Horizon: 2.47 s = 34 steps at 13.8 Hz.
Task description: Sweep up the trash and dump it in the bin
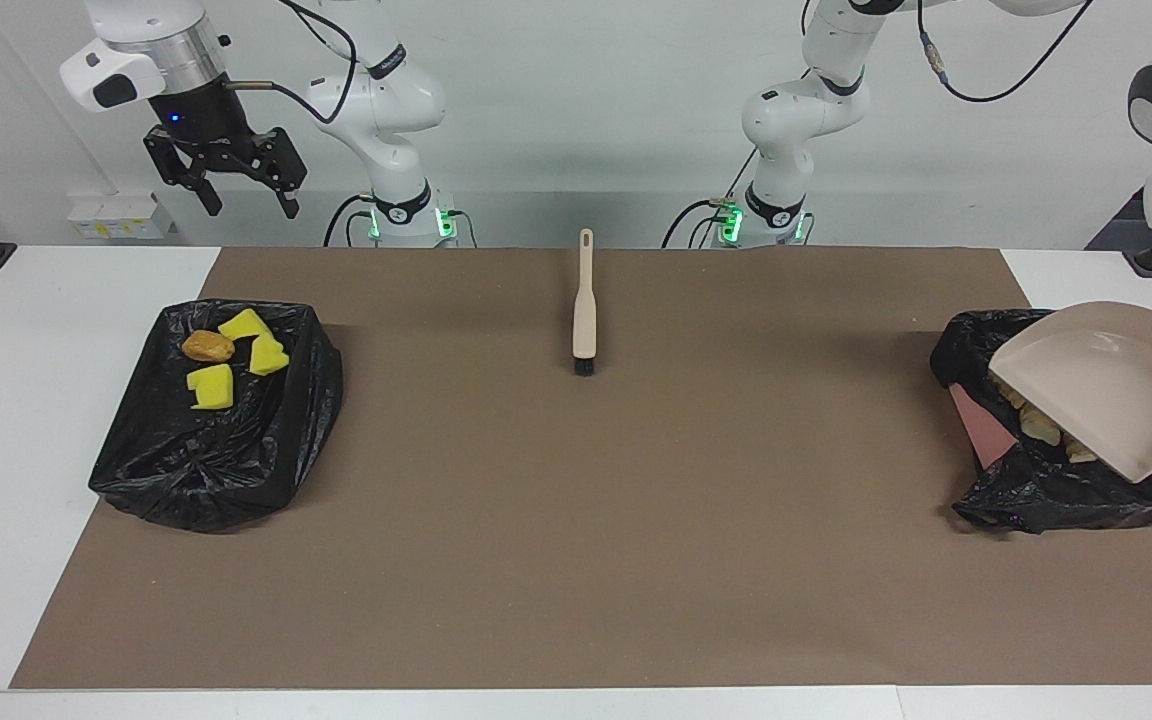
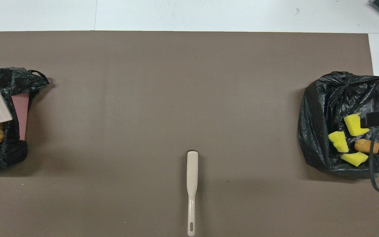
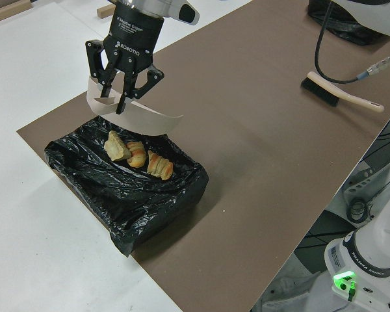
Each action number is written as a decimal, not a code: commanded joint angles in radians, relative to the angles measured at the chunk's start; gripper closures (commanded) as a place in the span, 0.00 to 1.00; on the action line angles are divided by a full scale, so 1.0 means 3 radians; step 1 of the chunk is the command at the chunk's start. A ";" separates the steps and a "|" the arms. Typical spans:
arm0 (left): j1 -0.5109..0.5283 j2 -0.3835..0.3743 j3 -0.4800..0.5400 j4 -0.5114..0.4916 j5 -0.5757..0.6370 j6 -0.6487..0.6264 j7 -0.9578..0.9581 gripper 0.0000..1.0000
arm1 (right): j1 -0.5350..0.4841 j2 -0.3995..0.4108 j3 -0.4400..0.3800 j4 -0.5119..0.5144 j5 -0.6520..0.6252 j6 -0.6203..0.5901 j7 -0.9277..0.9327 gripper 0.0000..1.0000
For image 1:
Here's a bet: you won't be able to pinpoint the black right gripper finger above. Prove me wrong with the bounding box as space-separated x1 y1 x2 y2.
143 125 225 217
236 125 309 221

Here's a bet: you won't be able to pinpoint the beige plastic dustpan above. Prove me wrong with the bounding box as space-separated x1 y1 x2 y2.
988 280 1152 484

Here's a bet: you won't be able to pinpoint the wedge yellow sponge piece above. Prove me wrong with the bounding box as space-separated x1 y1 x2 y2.
217 308 275 343

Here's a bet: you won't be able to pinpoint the brown toy bread roll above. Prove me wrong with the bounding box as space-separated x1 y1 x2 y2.
181 330 237 363

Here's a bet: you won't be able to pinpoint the embossed yellow sponge piece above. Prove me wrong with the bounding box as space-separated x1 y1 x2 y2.
249 335 291 377

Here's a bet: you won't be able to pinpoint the notched yellow sponge piece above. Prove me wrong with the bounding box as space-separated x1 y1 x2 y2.
184 363 236 411

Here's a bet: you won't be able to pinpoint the beige hand brush black bristles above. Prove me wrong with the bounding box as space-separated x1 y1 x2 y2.
572 228 599 378

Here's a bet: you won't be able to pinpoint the pink plastic bin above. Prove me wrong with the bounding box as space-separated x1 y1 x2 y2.
948 383 1019 469

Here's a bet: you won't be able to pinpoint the black plastic trash bag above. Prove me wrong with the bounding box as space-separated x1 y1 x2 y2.
929 308 1152 535
88 298 345 533

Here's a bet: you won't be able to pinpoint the white box on table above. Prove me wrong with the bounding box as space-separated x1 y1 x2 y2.
66 193 177 241

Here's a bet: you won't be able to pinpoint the brown table mat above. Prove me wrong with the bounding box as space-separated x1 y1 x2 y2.
9 246 1152 691

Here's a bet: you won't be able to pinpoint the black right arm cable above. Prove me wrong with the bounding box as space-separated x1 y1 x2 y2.
226 0 357 126

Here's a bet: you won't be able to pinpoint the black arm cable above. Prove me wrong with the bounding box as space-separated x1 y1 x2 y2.
226 0 357 126
916 0 1097 103

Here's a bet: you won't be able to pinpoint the black base power cable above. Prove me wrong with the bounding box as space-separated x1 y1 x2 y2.
324 195 377 248
661 150 767 248

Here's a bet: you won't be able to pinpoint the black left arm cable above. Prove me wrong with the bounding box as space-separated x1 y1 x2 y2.
916 0 1097 103

